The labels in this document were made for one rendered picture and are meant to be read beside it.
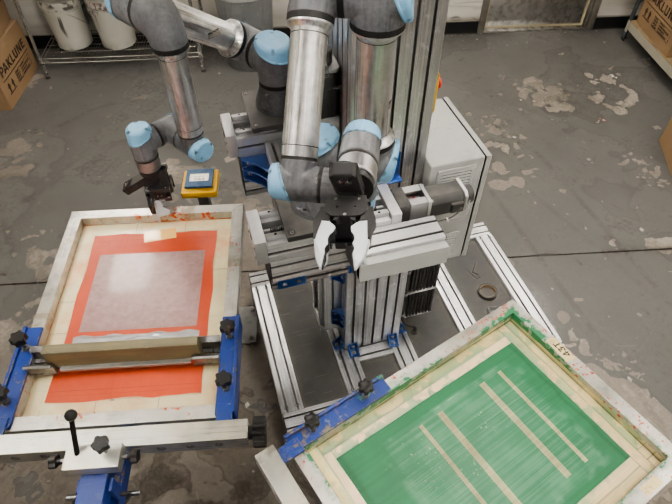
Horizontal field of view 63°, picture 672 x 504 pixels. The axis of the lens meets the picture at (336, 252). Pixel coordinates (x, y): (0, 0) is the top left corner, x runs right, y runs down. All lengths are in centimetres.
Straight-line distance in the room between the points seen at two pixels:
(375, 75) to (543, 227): 235
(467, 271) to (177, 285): 152
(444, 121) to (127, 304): 116
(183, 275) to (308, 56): 92
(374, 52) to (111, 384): 109
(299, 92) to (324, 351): 154
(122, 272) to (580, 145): 316
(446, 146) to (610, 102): 297
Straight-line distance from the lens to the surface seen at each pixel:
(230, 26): 184
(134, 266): 189
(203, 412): 150
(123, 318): 177
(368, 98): 127
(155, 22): 153
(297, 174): 111
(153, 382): 162
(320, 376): 240
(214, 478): 250
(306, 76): 113
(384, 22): 117
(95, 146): 413
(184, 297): 176
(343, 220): 90
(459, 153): 179
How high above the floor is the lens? 231
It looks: 48 degrees down
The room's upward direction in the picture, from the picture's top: straight up
